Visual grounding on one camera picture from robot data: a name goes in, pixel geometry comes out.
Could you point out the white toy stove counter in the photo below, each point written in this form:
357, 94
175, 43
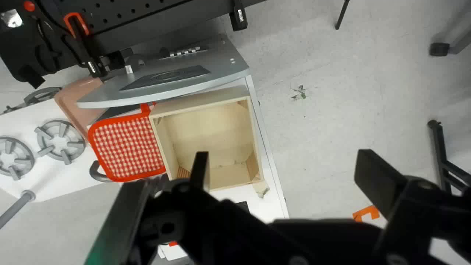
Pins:
29, 118

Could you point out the grey toy faucet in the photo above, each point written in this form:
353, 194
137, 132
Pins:
97, 174

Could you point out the grey toy burner grate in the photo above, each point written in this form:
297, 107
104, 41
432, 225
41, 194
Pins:
14, 158
59, 141

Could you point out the orange checkered plastic tray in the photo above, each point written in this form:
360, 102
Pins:
126, 147

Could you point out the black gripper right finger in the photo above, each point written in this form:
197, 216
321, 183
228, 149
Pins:
376, 178

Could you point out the light wooden box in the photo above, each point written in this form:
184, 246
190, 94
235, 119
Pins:
215, 141

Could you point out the grey metal pole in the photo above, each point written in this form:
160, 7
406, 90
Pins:
16, 208

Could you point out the white toy kitchen cabinet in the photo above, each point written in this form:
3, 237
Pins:
166, 74

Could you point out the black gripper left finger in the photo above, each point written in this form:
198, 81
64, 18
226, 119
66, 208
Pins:
198, 169

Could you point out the pink plastic tray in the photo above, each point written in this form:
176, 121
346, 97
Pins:
78, 100

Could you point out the black perforated board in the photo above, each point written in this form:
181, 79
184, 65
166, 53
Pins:
147, 12

